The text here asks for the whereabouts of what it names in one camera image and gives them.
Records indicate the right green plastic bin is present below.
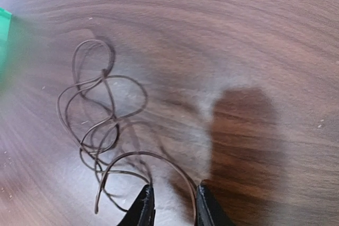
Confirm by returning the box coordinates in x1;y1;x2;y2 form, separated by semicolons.
0;8;12;73

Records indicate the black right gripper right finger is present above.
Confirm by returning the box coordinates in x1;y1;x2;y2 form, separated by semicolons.
196;183;233;226

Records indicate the brown cable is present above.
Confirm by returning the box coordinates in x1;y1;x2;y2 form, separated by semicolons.
57;39;198;224

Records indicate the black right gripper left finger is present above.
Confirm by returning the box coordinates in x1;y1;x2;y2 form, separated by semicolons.
117;184;155;226

